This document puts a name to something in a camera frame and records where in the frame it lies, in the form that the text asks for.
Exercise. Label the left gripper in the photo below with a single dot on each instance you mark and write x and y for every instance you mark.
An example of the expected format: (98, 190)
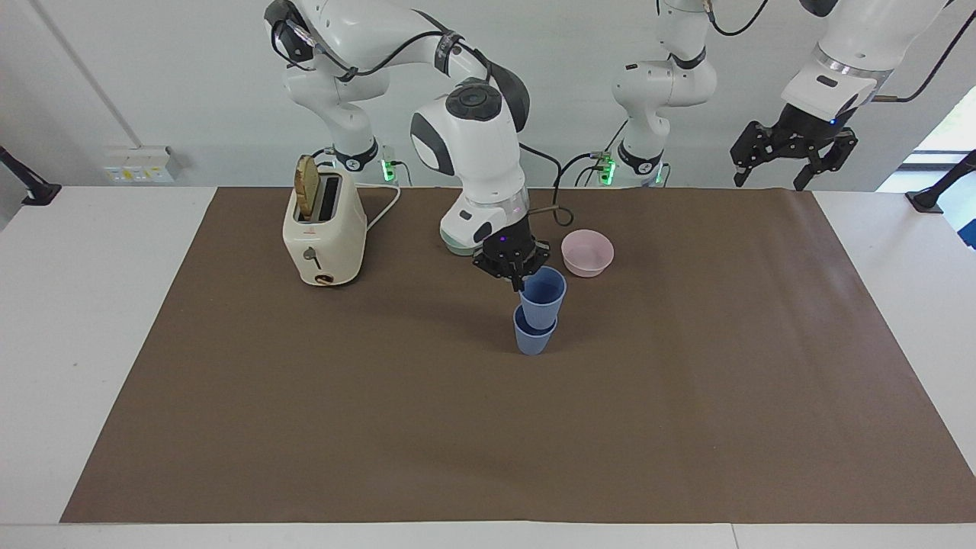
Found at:
(810, 123)

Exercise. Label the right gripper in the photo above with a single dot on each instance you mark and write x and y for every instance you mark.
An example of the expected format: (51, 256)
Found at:
(509, 241)

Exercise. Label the blue ribbed plastic cup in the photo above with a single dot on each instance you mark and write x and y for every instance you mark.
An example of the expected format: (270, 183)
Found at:
(532, 339)
(543, 299)

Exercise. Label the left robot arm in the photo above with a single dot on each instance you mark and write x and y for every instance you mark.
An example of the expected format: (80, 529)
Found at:
(656, 84)

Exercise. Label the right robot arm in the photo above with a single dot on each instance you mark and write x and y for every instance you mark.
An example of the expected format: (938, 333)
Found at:
(473, 145)

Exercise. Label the pale green bowl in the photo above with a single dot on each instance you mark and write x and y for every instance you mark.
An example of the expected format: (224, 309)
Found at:
(456, 245)

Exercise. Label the pink bowl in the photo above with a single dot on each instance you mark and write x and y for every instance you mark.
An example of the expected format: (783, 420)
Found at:
(587, 253)

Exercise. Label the black stand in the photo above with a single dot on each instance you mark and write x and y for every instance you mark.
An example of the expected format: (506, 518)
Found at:
(27, 183)
(942, 187)

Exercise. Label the cream toaster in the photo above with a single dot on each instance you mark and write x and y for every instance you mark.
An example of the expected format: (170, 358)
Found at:
(324, 236)

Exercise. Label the toast slice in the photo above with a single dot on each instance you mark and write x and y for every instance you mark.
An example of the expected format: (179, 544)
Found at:
(307, 185)

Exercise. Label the white wall socket box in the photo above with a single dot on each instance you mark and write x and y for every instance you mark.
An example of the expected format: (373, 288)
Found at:
(139, 165)

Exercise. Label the white wall conduit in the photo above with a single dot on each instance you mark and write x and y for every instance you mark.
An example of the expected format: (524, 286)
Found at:
(84, 72)

